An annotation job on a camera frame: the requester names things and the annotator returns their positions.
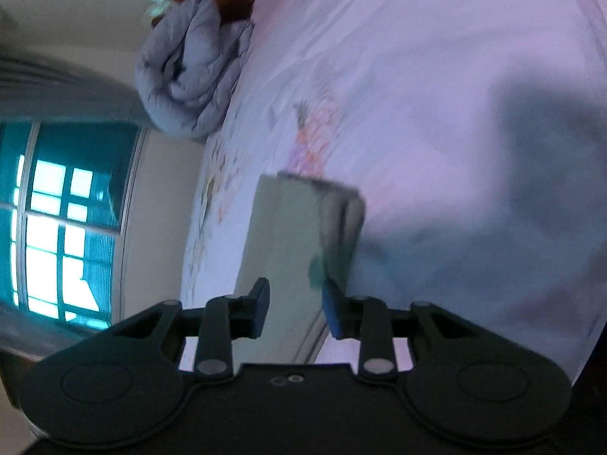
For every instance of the bed with pink floral sheet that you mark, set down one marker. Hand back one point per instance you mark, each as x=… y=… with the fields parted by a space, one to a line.
x=450 y=142

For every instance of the grey curtain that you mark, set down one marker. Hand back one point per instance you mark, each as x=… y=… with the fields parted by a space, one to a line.
x=38 y=336
x=57 y=90

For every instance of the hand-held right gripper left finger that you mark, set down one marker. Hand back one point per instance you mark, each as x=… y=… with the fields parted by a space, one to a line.
x=260 y=304

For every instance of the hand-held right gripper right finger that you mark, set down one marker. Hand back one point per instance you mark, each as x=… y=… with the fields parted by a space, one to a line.
x=332 y=313

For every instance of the rolled light blue quilt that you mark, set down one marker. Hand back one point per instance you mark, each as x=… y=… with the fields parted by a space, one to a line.
x=192 y=71

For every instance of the grey-brown pants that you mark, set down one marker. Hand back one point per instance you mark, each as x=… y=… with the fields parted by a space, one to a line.
x=289 y=256

